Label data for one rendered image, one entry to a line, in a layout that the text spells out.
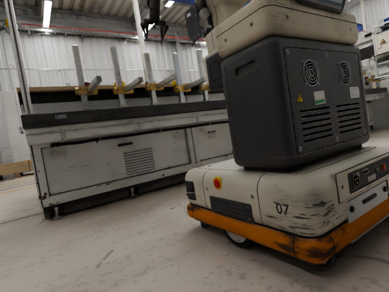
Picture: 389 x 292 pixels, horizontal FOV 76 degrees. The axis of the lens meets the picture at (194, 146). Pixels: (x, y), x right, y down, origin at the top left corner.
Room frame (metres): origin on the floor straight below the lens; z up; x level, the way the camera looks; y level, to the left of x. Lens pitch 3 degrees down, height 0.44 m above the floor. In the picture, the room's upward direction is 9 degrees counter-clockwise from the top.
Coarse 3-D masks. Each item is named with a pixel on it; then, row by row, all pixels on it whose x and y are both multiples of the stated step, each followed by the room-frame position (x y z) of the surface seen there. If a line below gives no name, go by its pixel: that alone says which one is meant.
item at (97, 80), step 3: (96, 78) 1.43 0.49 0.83; (99, 78) 1.44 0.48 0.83; (93, 81) 1.50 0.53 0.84; (96, 81) 1.44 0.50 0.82; (99, 81) 1.45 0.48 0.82; (90, 84) 1.57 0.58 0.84; (93, 84) 1.51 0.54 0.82; (96, 84) 1.50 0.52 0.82; (87, 87) 1.66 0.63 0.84; (90, 87) 1.59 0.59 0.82; (93, 87) 1.58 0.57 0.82; (87, 90) 1.67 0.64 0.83; (90, 90) 1.64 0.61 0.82; (93, 90) 1.66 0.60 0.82; (87, 96) 1.79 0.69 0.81
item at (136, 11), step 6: (132, 0) 2.99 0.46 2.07; (360, 0) 4.73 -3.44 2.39; (138, 12) 2.98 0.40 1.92; (138, 18) 2.97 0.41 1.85; (138, 24) 2.97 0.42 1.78; (366, 24) 4.72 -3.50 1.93; (138, 30) 2.96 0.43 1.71; (138, 36) 2.98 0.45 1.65; (144, 48) 2.98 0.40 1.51; (144, 66) 2.96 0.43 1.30; (144, 72) 2.99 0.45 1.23
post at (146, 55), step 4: (148, 52) 1.94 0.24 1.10; (144, 56) 1.95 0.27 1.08; (148, 56) 1.94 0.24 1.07; (144, 60) 1.95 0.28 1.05; (148, 60) 1.94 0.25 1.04; (148, 64) 1.93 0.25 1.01; (148, 68) 1.93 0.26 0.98; (148, 72) 1.93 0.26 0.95; (148, 76) 1.93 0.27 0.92; (152, 76) 1.94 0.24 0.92; (148, 80) 1.94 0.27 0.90; (152, 80) 1.94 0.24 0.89; (152, 92) 1.93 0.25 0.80; (152, 96) 1.93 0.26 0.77; (152, 100) 1.93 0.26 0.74; (156, 100) 1.94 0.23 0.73
